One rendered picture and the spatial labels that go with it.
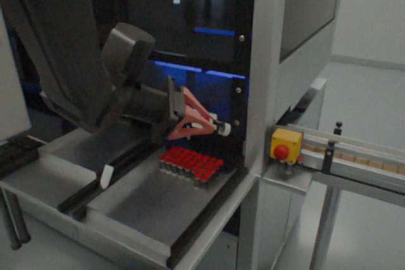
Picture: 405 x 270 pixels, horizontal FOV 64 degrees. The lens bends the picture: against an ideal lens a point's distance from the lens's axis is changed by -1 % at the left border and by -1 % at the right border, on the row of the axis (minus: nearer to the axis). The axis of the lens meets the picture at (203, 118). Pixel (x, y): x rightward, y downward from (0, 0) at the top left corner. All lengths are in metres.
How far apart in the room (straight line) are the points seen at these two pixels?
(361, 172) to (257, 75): 0.41
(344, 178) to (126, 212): 0.63
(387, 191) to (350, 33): 4.55
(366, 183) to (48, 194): 0.90
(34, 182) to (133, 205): 0.33
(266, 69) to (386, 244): 1.59
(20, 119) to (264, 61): 1.06
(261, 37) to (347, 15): 4.65
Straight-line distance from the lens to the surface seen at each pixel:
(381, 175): 1.04
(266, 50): 0.84
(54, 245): 2.16
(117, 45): 0.45
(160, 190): 0.94
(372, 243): 2.22
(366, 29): 5.47
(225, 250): 1.28
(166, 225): 0.84
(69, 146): 1.22
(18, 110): 1.53
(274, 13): 0.82
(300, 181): 1.01
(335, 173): 1.06
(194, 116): 0.51
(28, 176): 1.12
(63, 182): 1.05
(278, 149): 0.89
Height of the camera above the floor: 1.47
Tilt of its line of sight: 26 degrees down
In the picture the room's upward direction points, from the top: straight up
